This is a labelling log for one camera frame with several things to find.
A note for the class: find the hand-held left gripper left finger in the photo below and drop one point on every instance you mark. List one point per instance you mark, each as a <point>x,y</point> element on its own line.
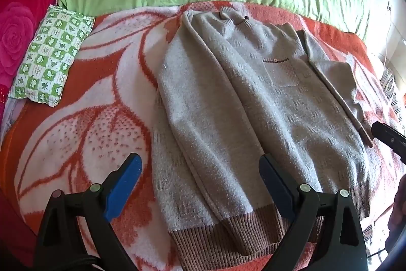
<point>127,185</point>

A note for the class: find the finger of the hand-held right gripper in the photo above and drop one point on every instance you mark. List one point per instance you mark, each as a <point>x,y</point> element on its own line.
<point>387,134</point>

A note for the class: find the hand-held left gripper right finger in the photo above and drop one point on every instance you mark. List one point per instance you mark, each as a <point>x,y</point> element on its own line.
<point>276,188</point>

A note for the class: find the grey knitted sweater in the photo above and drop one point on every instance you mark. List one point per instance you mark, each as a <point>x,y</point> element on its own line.
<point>238,99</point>

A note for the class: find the striped cloth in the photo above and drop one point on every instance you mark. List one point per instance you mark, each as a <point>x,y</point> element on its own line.
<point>391,90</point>

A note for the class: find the orange and white blanket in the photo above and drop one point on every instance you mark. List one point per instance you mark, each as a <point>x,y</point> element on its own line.
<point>95,99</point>

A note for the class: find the green checkered small pillow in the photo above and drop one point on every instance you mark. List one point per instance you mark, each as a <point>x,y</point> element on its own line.
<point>50,58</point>

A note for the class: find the red rose print cloth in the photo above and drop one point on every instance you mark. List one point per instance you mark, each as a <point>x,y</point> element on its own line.
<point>16,29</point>

